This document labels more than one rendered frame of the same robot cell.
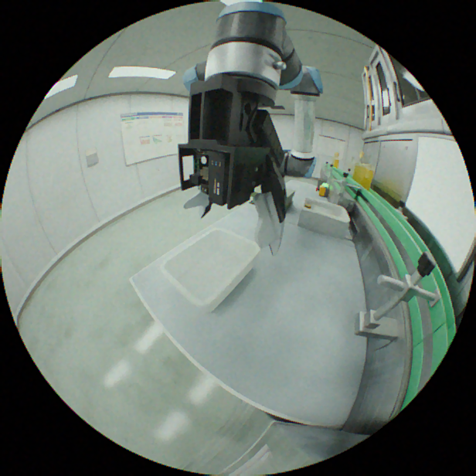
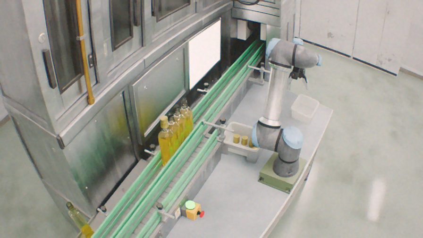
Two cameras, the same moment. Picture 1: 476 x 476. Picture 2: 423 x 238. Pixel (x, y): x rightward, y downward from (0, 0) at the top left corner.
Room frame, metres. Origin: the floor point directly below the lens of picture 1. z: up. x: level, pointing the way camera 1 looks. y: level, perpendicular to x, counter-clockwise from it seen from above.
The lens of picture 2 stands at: (1.84, -0.64, 2.02)
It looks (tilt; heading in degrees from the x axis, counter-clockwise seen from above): 39 degrees down; 177
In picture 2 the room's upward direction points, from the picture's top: straight up
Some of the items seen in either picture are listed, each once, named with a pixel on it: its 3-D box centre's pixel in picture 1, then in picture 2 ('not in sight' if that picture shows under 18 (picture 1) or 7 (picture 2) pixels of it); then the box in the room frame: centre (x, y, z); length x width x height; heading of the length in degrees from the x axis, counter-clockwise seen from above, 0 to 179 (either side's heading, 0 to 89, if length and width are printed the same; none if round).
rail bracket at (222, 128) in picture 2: (347, 185); (218, 127); (0.58, -0.54, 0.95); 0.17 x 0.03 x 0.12; 62
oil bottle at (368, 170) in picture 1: (365, 181); (185, 125); (0.61, -0.70, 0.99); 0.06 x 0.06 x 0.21; 62
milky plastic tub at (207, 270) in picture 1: (212, 267); (304, 110); (0.24, 0.07, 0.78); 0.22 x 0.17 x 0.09; 144
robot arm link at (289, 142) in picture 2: (277, 161); (290, 142); (0.77, -0.21, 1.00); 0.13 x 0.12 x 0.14; 61
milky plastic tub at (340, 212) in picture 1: (323, 215); (243, 141); (0.53, -0.40, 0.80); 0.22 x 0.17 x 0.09; 62
